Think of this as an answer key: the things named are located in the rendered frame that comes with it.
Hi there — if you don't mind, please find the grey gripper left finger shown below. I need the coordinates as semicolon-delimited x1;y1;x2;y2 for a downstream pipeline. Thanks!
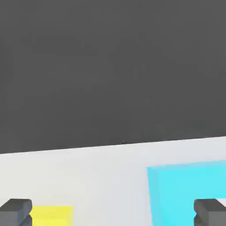
0;198;33;226

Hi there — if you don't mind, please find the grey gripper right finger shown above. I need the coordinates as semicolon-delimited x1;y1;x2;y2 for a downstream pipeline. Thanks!
193;198;226;226

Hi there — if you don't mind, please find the small yellow cube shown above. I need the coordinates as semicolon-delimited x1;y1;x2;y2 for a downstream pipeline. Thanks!
29;205;74;226

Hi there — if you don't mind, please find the large cyan box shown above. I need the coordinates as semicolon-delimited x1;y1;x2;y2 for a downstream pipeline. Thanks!
147;160;226;226

